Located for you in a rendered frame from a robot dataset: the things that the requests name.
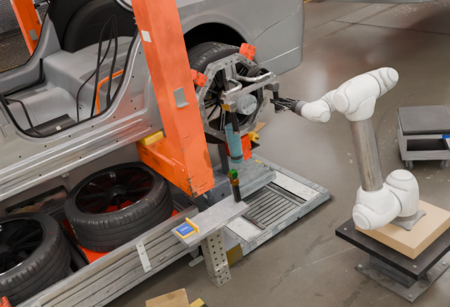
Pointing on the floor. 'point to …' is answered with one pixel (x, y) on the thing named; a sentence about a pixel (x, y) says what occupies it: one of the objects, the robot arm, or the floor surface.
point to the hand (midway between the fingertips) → (276, 100)
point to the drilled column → (215, 259)
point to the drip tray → (29, 205)
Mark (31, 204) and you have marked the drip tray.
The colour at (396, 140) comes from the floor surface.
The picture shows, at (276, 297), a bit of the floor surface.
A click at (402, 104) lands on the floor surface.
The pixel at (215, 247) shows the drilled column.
